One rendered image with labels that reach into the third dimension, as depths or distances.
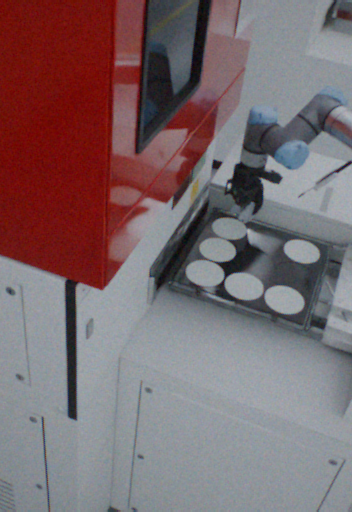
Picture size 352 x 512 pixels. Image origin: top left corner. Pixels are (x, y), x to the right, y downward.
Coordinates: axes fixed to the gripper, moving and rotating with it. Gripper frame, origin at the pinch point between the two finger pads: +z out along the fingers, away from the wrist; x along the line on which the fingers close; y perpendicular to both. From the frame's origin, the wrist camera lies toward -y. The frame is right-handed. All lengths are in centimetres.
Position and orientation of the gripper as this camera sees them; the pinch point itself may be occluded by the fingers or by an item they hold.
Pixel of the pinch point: (245, 218)
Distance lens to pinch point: 175.5
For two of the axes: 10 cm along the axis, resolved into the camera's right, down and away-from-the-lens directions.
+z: -1.0, 7.6, 6.5
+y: -8.0, 3.3, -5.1
